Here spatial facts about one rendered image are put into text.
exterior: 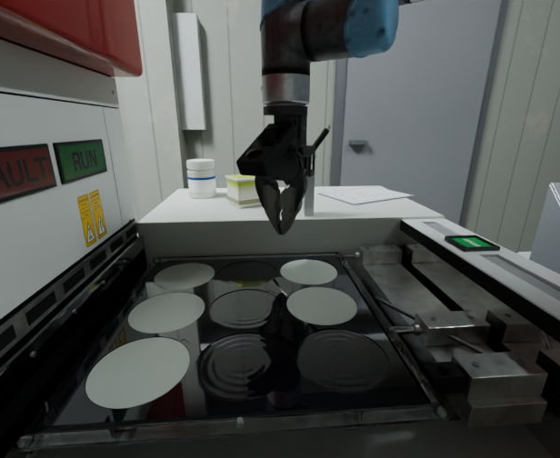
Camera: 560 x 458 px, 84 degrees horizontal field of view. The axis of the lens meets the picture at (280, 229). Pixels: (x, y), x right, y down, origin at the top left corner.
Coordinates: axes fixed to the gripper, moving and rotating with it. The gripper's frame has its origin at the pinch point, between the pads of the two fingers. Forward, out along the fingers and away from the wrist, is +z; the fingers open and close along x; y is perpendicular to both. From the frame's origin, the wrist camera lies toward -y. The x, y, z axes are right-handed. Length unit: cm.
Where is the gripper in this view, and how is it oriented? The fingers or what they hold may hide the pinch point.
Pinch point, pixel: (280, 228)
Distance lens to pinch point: 54.1
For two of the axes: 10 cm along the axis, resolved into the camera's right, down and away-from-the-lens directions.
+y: 4.3, -2.8, 8.6
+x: -9.0, -1.4, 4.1
